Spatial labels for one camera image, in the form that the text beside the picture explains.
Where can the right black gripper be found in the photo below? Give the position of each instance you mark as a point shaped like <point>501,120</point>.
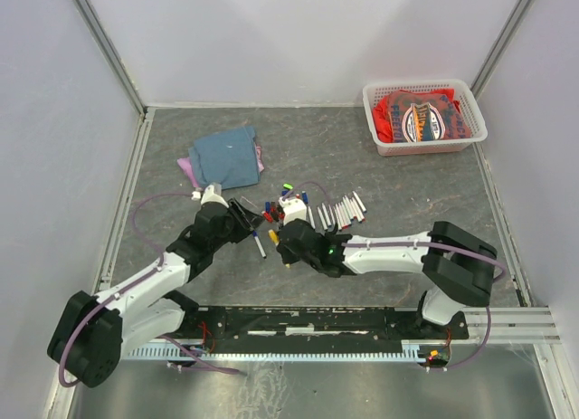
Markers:
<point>286,256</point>

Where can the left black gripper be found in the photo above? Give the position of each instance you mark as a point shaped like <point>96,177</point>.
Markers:
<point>246,220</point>

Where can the blue cloth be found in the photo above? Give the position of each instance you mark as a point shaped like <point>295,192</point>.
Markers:
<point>224,143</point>

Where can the pink cloth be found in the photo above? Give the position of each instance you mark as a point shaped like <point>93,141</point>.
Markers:
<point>190,170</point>

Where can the yellow cap marker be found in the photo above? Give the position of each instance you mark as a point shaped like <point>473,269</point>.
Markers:
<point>274,237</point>

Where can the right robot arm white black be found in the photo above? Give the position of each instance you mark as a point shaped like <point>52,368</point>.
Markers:
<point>460,265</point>

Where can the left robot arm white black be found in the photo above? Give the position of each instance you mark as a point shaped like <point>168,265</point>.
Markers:
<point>95,332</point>

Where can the red printed cloth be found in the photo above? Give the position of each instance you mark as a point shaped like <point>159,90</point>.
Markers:
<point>411,117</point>

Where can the white plastic basket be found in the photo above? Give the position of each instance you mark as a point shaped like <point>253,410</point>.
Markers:
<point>469,109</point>

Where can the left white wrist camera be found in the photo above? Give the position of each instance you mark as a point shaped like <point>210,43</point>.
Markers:
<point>211,194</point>

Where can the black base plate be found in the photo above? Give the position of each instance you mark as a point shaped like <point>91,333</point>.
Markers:
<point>218,323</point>

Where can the aluminium rail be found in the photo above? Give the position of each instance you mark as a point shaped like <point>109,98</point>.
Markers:
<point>510,326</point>

